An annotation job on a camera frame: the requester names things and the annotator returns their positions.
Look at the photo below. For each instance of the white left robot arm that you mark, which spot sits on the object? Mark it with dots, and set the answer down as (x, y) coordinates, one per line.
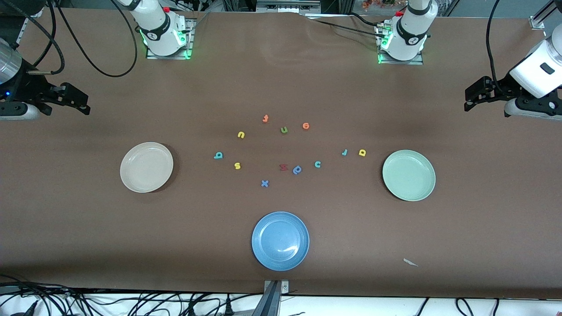
(410, 35)

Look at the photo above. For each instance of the green round plate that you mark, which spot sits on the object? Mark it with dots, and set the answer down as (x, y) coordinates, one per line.
(408, 175)

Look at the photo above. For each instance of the silver metal device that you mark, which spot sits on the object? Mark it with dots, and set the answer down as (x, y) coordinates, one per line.
(285, 6)

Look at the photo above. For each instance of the dried orange plant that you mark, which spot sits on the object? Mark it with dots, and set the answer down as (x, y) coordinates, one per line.
(377, 3)

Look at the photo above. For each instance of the grey aluminium post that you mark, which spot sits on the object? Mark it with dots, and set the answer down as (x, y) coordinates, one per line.
(268, 303)

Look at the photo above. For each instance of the blue foam letter a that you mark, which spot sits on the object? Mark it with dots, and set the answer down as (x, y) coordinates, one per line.
(297, 170)

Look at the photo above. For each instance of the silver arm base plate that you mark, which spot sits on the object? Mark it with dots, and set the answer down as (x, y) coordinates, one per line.
(189, 39)
(399, 62)

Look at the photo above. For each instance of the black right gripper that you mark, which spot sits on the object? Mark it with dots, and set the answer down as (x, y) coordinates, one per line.
(27, 89)

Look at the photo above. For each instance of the beige round plate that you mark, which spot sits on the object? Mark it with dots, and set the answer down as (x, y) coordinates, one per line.
(146, 167)

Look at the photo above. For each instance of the black plug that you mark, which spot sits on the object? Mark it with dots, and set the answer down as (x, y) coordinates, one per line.
(228, 308)
(191, 310)

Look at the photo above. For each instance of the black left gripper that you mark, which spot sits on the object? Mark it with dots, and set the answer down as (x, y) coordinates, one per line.
(501, 85)

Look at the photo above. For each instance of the white paper scrap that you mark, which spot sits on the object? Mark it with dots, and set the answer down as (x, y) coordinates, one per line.
(410, 262)

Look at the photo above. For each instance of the blue round plate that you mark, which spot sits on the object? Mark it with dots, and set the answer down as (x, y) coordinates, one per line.
(280, 241)

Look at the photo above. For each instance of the silver metal bracket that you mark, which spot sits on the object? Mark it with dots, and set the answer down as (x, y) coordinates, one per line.
(284, 287)

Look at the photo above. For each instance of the aluminium corner profile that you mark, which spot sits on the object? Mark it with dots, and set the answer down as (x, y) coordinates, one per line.
(541, 17)

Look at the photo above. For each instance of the brown table cover mat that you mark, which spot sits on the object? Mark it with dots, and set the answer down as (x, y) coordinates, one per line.
(88, 219)

